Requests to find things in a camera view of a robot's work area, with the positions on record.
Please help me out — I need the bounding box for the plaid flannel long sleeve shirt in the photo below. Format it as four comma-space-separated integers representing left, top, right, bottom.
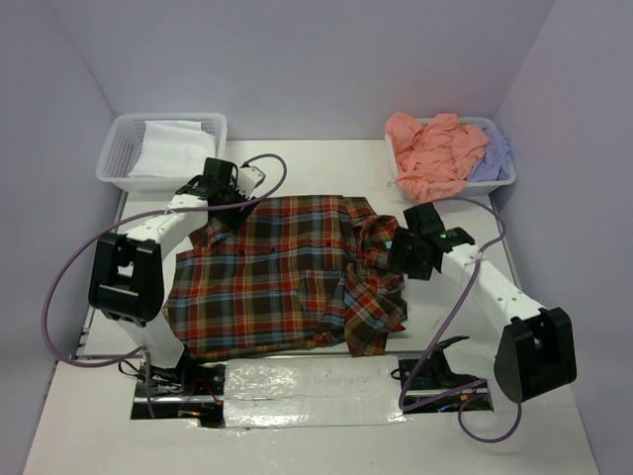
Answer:
163, 195, 407, 361

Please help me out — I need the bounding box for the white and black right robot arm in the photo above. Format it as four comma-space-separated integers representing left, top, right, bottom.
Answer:
388, 203, 578, 404

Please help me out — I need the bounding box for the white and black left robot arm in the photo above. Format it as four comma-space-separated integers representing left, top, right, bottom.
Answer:
88, 158, 266, 395

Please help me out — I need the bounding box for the white folded cloth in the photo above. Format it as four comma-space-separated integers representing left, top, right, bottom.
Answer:
129, 121, 217, 179

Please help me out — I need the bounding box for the orange crumpled shirt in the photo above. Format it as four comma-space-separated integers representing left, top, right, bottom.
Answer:
385, 112, 489, 204

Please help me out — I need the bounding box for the white plastic basket left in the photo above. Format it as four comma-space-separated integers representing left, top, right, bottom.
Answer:
96, 113, 227, 193

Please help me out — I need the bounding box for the lavender crumpled shirt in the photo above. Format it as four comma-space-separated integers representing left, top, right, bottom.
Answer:
469, 126, 512, 183

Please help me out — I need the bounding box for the silver foil tape panel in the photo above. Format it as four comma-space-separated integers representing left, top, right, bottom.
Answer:
223, 355, 406, 428

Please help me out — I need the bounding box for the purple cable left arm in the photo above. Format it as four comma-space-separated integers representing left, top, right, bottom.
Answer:
41, 153, 289, 420

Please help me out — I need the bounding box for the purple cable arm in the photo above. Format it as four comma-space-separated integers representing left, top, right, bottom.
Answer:
41, 153, 289, 420
398, 197, 523, 441

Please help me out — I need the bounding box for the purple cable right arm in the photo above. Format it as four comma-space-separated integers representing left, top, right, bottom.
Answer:
398, 197, 523, 441

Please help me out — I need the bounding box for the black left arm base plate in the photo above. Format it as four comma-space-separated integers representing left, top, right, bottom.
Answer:
118, 361, 226, 428

